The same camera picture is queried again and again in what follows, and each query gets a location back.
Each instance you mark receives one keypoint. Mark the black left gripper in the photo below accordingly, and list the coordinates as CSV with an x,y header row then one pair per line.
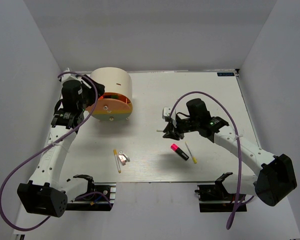
x,y
100,87

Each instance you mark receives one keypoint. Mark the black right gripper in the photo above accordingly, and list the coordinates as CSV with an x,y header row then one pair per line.
x,y
172,132

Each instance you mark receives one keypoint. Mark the orange highlighter marker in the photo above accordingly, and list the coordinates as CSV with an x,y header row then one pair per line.
x,y
107,96

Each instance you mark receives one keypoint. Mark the pink highlighter marker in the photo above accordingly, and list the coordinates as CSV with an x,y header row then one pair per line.
x,y
179,152

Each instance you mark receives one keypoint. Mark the green highlighter marker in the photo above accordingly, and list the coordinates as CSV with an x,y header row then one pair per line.
x,y
114,96

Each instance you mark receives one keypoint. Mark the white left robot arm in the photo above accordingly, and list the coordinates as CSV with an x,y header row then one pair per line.
x,y
45,193

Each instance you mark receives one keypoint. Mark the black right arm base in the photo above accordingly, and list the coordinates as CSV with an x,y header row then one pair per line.
x,y
220,200

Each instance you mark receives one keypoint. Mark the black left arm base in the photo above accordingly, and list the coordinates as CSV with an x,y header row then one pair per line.
x,y
102,201

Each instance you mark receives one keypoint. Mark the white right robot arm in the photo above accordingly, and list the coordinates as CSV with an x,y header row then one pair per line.
x,y
273,176

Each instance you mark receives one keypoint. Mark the beige orange round organizer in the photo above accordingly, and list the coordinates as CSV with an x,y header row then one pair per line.
x,y
116,102

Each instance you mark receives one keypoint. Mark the white yellow pen right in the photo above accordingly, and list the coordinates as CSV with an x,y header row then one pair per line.
x,y
191,153

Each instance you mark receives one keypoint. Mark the pink silver binder clip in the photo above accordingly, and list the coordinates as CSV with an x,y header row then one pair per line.
x,y
123,158

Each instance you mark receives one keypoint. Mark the blue label sticker right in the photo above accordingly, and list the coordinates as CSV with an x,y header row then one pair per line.
x,y
225,74

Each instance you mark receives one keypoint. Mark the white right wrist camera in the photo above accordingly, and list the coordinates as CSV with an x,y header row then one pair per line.
x,y
169,116

